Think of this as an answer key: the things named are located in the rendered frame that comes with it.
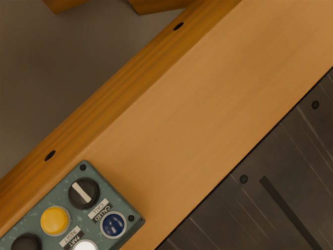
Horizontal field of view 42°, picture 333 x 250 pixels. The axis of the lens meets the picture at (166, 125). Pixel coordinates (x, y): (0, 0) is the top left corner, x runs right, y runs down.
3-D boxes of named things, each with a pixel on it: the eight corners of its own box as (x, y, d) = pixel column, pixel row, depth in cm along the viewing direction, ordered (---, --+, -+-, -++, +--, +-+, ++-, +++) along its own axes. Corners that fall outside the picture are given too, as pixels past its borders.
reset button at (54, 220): (37, 220, 40) (33, 220, 39) (57, 202, 40) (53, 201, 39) (54, 240, 39) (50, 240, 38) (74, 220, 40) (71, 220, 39)
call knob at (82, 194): (64, 193, 40) (61, 192, 39) (85, 173, 41) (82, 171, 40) (83, 214, 40) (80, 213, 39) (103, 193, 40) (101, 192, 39)
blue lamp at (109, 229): (96, 224, 40) (99, 230, 38) (113, 207, 40) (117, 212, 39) (109, 236, 40) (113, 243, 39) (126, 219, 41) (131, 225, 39)
